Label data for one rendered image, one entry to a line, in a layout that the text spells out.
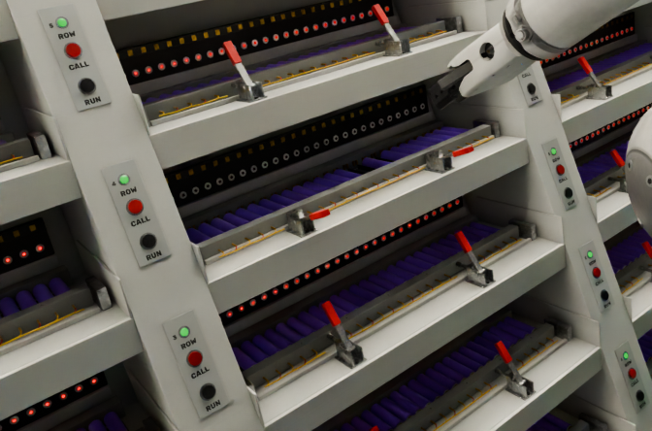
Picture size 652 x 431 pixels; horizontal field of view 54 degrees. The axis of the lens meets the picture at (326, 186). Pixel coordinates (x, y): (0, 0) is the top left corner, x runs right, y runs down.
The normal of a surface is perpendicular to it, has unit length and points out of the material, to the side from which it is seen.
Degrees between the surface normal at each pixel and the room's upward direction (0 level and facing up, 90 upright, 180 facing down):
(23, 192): 108
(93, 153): 90
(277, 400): 18
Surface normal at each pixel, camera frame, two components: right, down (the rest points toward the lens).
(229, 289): 0.57, 0.17
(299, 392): -0.18, -0.93
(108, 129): 0.48, -0.13
